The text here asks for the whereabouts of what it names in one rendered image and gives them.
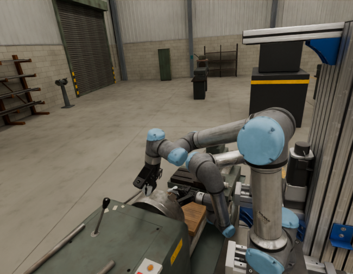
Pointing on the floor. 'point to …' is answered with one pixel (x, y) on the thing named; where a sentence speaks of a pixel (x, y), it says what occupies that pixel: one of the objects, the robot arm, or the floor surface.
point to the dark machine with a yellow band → (279, 80)
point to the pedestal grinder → (64, 92)
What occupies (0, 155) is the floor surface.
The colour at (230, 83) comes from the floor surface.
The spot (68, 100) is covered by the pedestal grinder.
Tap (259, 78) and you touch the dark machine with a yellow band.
